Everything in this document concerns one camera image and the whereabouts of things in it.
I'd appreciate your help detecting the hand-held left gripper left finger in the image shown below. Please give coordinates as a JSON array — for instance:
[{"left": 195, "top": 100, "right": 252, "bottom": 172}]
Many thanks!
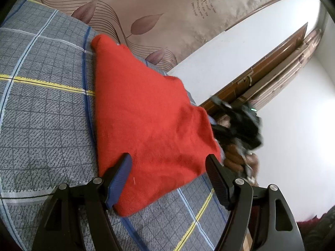
[{"left": 31, "top": 153, "right": 132, "bottom": 251}]

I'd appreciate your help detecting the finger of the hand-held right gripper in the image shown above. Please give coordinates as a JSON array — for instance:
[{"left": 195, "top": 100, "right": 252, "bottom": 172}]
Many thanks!
[{"left": 211, "top": 124, "right": 237, "bottom": 145}]

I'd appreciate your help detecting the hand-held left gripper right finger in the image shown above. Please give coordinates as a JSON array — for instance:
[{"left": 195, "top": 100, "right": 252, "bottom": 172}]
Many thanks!
[{"left": 205, "top": 154, "right": 305, "bottom": 251}]

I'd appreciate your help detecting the red knitted garment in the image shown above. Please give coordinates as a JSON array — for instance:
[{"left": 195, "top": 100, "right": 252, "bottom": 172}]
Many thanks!
[{"left": 90, "top": 34, "right": 223, "bottom": 217}]

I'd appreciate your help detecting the person's right hand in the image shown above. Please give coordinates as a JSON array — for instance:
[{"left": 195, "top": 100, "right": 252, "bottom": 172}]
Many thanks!
[{"left": 223, "top": 143, "right": 259, "bottom": 179}]

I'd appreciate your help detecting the brown wooden door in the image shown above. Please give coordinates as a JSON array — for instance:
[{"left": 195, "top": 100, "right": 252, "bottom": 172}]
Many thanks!
[{"left": 198, "top": 22, "right": 309, "bottom": 116}]

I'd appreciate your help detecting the grey plaid bedsheet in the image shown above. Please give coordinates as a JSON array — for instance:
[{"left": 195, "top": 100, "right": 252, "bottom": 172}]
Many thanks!
[{"left": 0, "top": 0, "right": 232, "bottom": 251}]

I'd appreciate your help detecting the dark cloth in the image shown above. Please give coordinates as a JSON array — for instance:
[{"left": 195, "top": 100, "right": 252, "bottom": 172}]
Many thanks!
[{"left": 296, "top": 206, "right": 335, "bottom": 251}]

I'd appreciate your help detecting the beige leaf-print headboard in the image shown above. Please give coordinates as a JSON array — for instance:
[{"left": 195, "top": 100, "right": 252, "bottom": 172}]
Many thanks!
[{"left": 23, "top": 0, "right": 313, "bottom": 72}]

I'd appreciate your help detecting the pinkish door frame moulding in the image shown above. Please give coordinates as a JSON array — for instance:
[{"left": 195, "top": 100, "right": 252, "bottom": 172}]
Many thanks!
[{"left": 236, "top": 27, "right": 323, "bottom": 110}]

